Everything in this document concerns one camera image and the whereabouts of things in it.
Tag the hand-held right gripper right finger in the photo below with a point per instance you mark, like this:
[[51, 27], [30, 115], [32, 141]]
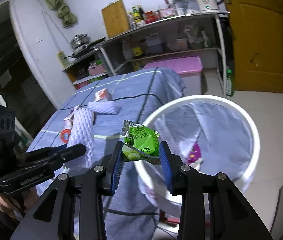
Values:
[[165, 168]]

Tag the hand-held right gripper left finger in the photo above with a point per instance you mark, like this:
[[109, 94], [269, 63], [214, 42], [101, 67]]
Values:
[[116, 166]]

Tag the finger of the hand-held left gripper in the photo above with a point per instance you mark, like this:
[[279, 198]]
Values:
[[44, 162], [74, 151]]

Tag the white foam fruit net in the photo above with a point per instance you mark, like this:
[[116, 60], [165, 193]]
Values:
[[81, 130]]

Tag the green snack packet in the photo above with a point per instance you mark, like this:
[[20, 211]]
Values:
[[141, 140]]

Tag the purple textured pouch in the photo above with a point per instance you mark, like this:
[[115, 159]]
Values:
[[104, 107]]

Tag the white round trash bin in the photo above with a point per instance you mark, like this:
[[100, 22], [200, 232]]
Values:
[[199, 98]]

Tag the red yellow snack wrapper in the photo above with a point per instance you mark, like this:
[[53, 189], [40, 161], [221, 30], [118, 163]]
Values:
[[65, 136]]

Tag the white crumpled wrapper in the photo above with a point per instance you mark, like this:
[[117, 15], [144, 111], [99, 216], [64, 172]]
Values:
[[197, 164]]

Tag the purple wrapper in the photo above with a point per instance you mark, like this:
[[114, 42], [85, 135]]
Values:
[[195, 152]]

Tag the red plastic stool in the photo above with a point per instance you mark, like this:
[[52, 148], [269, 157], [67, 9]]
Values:
[[170, 218]]

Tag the red white small carton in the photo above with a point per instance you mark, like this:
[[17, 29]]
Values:
[[103, 95]]

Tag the blue translucent bin liner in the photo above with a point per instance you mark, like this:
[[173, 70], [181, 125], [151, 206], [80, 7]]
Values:
[[219, 130]]

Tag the blue checked tablecloth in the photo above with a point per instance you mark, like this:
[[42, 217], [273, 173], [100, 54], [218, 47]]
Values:
[[131, 87]]

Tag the pink basket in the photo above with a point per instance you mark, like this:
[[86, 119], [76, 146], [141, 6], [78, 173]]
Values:
[[97, 70]]

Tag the yellow fly swatter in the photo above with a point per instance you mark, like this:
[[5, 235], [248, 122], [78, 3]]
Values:
[[61, 58]]

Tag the black stove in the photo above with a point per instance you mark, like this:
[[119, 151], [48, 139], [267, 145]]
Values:
[[84, 52]]

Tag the pink lid storage box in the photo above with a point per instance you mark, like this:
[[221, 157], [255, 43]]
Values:
[[176, 65]]

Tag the green plastic bottle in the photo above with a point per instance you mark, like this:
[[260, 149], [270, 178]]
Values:
[[229, 82]]

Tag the clear plastic bottle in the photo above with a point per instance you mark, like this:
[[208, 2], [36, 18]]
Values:
[[126, 52]]

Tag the yellow label oil bottle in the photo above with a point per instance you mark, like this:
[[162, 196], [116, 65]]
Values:
[[137, 51]]

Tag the clear plastic tub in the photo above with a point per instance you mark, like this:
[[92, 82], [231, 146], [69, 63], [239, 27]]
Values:
[[177, 44]]

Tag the crumpled plastic bag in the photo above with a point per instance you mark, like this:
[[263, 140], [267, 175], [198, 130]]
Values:
[[196, 38]]

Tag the wooden cutting board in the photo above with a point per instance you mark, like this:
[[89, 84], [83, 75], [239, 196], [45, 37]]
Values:
[[115, 20]]

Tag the green hanging cloth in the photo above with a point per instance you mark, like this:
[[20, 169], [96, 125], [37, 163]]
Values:
[[61, 7]]

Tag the green cap sauce bottle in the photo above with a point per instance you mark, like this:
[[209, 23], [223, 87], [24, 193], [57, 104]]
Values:
[[136, 17]]

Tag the metal shelf rack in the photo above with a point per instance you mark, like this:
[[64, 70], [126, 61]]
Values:
[[171, 18]]

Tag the red lid jar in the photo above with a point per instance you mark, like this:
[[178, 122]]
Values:
[[150, 17]]

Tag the dark sauce bottle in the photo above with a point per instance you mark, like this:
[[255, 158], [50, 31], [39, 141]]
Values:
[[141, 12]]

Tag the clear plastic container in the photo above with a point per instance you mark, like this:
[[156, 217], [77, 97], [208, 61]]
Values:
[[185, 5]]

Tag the yellow wooden door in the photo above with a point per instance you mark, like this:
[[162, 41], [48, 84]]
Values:
[[261, 30]]

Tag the white wall socket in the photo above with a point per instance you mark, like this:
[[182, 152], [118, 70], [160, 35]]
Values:
[[40, 39]]

